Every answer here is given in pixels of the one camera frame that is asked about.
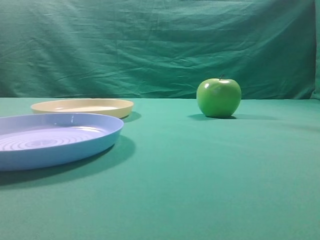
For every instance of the green backdrop cloth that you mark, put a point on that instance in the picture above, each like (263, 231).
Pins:
(158, 48)

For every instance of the green apple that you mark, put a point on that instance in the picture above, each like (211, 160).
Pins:
(218, 97)

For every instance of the blue plate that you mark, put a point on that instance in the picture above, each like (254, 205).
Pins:
(37, 141)

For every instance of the yellow plate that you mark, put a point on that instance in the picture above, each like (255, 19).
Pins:
(118, 108)

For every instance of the green tablecloth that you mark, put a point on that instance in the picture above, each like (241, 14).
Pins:
(177, 175)

